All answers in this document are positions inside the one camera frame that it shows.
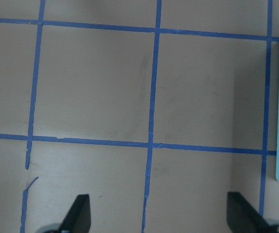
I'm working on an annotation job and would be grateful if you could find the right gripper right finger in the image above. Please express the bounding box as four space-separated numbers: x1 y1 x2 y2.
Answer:
227 192 274 233

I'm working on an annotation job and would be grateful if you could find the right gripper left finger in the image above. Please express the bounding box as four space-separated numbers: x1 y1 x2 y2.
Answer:
57 194 91 233

